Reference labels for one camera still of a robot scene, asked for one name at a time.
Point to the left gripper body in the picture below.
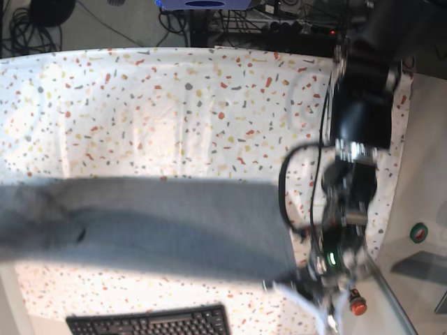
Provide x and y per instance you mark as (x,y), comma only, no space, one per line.
(321,285)

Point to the grey t-shirt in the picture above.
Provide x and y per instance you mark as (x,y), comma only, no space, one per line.
(198,228)

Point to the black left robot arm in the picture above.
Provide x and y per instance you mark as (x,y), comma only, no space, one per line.
(359,102)

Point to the clear bottle red cap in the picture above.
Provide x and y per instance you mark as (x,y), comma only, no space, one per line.
(357,303)

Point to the green tape roll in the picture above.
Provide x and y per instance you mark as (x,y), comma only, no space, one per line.
(418,233)

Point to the black keyboard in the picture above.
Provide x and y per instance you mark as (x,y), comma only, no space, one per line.
(210,319)

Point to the terrazzo pattern tablecloth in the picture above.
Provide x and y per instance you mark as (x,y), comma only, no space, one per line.
(164,113)

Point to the blue box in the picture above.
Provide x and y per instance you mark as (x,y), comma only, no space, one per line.
(206,4)

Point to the black round stand base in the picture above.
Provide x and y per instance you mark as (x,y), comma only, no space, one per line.
(50,13)

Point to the wire rack shelf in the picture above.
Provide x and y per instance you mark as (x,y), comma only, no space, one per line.
(263,14)

